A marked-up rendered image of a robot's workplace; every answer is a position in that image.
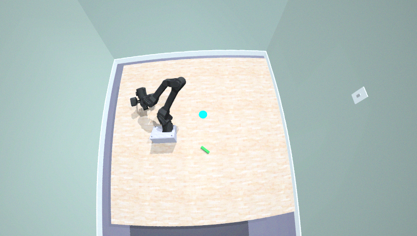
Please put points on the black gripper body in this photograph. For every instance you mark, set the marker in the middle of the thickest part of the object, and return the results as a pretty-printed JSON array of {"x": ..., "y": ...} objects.
[{"x": 134, "y": 102}]

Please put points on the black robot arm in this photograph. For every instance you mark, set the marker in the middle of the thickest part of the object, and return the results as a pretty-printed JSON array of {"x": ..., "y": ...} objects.
[{"x": 149, "y": 100}]

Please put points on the cyan circle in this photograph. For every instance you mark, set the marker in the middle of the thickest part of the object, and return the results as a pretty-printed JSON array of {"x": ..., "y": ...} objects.
[{"x": 202, "y": 114}]

